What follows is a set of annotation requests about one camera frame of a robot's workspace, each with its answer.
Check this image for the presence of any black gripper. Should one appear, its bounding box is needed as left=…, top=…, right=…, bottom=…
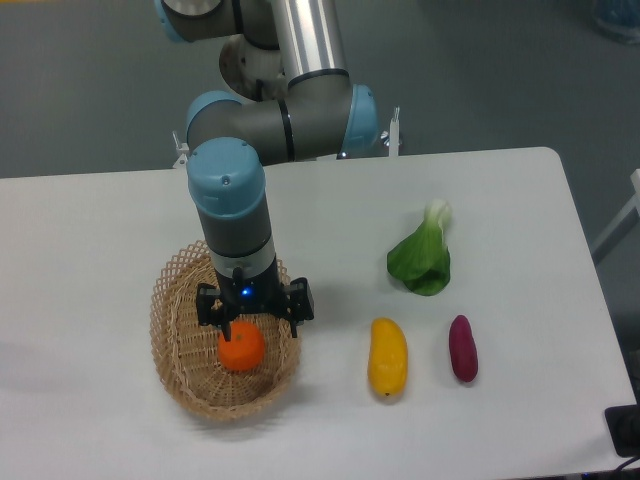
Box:
left=195, top=259, right=314, bottom=342

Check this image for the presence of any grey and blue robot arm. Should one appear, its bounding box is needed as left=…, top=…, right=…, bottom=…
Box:
left=155, top=1, right=379, bottom=337

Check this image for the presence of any woven wicker basket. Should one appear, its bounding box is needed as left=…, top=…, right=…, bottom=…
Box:
left=150, top=240, right=301, bottom=421

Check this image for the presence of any orange fruit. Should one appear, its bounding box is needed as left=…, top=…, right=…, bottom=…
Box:
left=217, top=320, right=266, bottom=372

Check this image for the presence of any yellow mango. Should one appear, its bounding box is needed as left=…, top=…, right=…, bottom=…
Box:
left=367, top=317, right=408, bottom=397

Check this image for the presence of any green bok choy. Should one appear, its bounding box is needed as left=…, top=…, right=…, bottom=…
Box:
left=386, top=199, right=452, bottom=296

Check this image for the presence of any purple sweet potato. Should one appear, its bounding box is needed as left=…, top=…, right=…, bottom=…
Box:
left=449, top=315, right=479, bottom=383

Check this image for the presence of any black device at table edge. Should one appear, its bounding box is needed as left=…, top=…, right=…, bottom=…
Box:
left=604, top=404, right=639, bottom=457

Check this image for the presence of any blue object top right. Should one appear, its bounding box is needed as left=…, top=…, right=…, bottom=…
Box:
left=592, top=0, right=639, bottom=45

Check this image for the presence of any white metal frame right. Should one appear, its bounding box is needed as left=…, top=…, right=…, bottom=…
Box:
left=590, top=169, right=639, bottom=265

